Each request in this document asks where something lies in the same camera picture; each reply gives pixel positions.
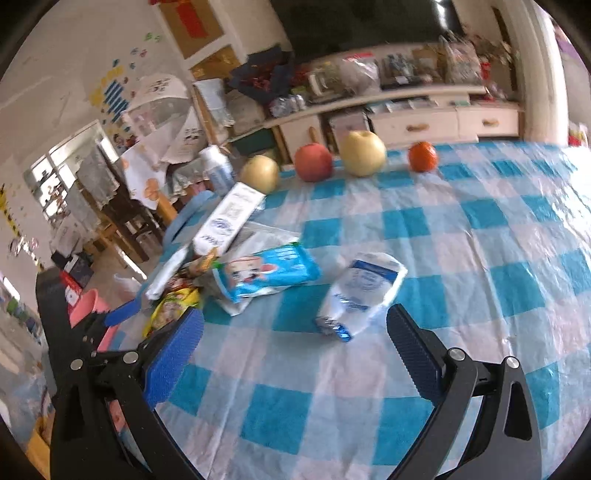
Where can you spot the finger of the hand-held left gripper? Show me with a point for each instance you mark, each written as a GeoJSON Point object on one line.
{"type": "Point", "coordinates": [125, 310]}

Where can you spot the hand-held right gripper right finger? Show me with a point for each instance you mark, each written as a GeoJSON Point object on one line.
{"type": "Point", "coordinates": [413, 353]}

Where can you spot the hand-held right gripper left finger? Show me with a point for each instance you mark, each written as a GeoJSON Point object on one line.
{"type": "Point", "coordinates": [174, 353]}

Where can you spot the pink plastic basin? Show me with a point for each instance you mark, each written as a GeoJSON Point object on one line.
{"type": "Point", "coordinates": [87, 302]}

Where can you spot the yellow snack wrapper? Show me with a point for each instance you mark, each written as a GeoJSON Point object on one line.
{"type": "Point", "coordinates": [173, 305]}

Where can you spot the clear plastic wrapper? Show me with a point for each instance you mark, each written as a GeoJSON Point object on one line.
{"type": "Point", "coordinates": [164, 272]}

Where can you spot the white blue plastic pouch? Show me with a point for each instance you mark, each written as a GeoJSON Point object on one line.
{"type": "Point", "coordinates": [358, 295]}

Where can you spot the orange brown snack wrapper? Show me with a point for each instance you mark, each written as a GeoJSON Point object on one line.
{"type": "Point", "coordinates": [201, 266]}

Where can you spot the blue wet wipes packet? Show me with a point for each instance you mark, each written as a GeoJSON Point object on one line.
{"type": "Point", "coordinates": [268, 272]}

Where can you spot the white milk carton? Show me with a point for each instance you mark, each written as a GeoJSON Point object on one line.
{"type": "Point", "coordinates": [226, 219]}

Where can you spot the white plastic bag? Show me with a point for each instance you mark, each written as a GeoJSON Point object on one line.
{"type": "Point", "coordinates": [127, 282]}

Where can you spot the blue white checkered tablecloth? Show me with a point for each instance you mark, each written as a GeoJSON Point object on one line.
{"type": "Point", "coordinates": [461, 277]}

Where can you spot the blue chair back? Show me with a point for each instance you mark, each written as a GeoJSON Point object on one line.
{"type": "Point", "coordinates": [189, 213]}

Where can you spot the white floral tablecloth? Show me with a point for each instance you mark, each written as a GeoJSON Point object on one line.
{"type": "Point", "coordinates": [143, 180]}

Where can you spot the wooden chair grey lace cover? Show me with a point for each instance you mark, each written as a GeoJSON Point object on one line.
{"type": "Point", "coordinates": [99, 177]}

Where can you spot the white drink bottle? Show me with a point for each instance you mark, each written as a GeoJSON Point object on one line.
{"type": "Point", "coordinates": [217, 166]}

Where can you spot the yellow pear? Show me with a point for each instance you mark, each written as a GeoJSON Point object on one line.
{"type": "Point", "coordinates": [261, 174]}
{"type": "Point", "coordinates": [363, 153]}

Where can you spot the orange tangerine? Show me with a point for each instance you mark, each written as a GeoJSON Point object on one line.
{"type": "Point", "coordinates": [422, 157]}

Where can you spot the white mesh food cover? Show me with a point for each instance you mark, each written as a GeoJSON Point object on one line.
{"type": "Point", "coordinates": [159, 115]}

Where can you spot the red apple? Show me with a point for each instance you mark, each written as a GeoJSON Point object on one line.
{"type": "Point", "coordinates": [314, 162]}

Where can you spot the white television cabinet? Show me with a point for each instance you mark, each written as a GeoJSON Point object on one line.
{"type": "Point", "coordinates": [415, 124]}

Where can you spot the dark blue flower bouquet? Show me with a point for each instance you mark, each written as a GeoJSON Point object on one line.
{"type": "Point", "coordinates": [265, 74]}

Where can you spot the clear jug appliance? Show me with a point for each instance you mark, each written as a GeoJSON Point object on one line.
{"type": "Point", "coordinates": [323, 78]}

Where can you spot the clear plastic bag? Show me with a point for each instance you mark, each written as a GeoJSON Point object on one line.
{"type": "Point", "coordinates": [358, 69]}

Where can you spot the cork board red paper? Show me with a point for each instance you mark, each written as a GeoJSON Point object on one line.
{"type": "Point", "coordinates": [189, 23]}

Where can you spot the black television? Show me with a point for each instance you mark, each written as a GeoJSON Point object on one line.
{"type": "Point", "coordinates": [360, 23]}

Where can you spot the blue striped wall sticker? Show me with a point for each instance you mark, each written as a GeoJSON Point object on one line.
{"type": "Point", "coordinates": [115, 94]}

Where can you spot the gold patterned wall board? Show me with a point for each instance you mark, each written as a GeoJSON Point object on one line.
{"type": "Point", "coordinates": [214, 62]}

